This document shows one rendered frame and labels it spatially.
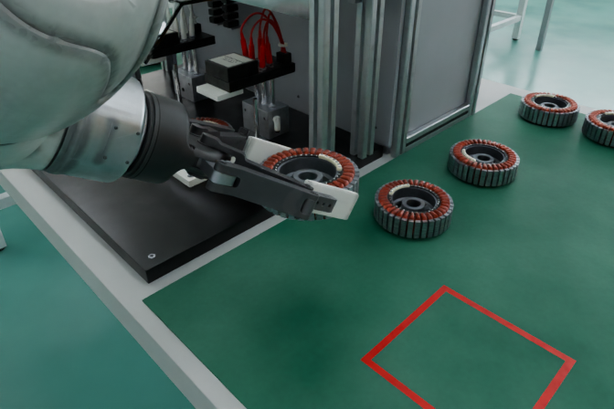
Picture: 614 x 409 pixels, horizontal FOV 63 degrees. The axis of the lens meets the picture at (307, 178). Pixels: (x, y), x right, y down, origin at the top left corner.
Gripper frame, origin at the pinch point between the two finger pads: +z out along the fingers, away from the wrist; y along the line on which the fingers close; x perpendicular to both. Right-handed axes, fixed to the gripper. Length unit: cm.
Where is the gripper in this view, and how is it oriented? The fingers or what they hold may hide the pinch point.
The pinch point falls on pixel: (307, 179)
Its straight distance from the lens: 55.1
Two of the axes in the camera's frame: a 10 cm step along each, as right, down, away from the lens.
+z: 7.3, 1.9, 6.5
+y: 5.4, 4.1, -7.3
